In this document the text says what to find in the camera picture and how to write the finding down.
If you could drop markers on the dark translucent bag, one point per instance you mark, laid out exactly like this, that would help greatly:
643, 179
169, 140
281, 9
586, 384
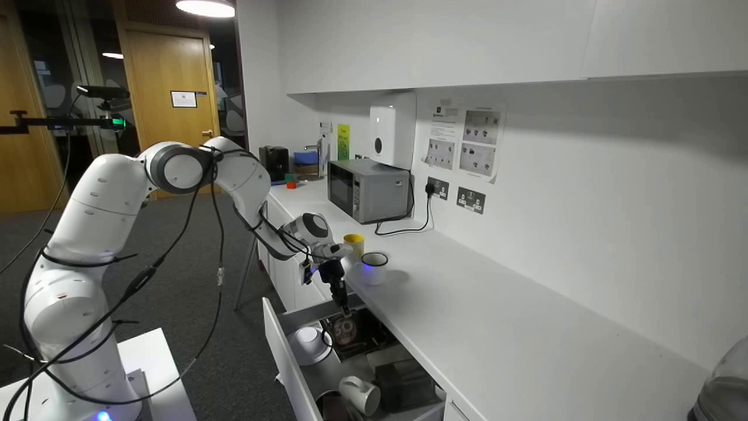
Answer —
411, 386

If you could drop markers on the white bowl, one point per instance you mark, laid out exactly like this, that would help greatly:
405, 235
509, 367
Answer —
307, 345

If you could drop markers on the dark double wall socket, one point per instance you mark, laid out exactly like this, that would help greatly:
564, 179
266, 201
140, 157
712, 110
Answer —
470, 201
443, 191

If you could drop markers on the white open drawer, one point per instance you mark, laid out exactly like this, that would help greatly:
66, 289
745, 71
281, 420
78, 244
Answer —
283, 374

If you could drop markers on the white paper towel dispenser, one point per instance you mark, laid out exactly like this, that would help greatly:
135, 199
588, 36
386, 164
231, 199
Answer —
383, 131

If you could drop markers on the yellow green wall notice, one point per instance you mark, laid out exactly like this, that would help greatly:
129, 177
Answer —
345, 143

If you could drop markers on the wooden door with sign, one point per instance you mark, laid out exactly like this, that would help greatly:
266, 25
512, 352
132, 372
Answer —
155, 77

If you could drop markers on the plain wooden door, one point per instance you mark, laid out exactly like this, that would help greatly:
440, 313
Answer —
14, 77

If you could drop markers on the black countertop appliance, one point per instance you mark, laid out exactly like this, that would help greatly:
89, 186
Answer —
275, 164

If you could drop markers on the white folded napkin stack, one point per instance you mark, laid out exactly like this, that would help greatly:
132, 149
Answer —
390, 359

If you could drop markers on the round ceiling lamp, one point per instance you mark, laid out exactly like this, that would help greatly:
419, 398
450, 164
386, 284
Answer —
207, 7

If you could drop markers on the white base cabinet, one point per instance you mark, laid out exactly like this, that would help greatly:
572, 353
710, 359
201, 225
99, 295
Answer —
273, 273

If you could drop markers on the small red object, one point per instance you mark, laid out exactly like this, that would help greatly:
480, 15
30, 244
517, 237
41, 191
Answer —
290, 182

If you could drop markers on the white robot base platform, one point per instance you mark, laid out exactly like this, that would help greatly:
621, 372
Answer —
159, 374

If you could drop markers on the white wall cabinet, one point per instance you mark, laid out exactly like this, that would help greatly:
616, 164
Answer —
469, 37

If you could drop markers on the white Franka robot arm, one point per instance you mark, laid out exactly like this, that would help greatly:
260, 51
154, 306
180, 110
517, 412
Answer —
95, 212

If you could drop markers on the white fused switch plate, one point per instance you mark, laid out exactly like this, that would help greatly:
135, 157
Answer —
477, 159
440, 153

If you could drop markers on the glass kettle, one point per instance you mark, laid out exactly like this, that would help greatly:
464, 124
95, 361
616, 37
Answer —
726, 389

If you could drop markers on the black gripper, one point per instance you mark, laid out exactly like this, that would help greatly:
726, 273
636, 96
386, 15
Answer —
335, 273

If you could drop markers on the black camera stand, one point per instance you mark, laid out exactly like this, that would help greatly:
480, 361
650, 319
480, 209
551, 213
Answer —
47, 122

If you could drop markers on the white enamel mug dark rim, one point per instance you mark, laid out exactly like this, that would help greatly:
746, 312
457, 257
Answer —
376, 261

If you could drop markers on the brown printed mug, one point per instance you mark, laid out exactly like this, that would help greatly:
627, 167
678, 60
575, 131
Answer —
345, 332

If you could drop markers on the grey printed wall notice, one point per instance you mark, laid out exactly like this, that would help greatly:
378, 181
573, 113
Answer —
483, 126

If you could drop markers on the blue container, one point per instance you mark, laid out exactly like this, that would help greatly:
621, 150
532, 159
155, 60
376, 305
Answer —
304, 159

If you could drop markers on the silver microwave oven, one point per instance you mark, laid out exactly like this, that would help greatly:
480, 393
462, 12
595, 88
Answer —
366, 194

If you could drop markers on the small ceiling lamp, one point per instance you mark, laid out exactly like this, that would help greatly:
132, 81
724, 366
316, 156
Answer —
114, 55

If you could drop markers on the white mug yellow inside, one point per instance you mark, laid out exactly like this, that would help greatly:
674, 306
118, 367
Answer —
356, 247

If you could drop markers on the white door sign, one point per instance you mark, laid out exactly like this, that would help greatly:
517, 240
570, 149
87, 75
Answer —
183, 99

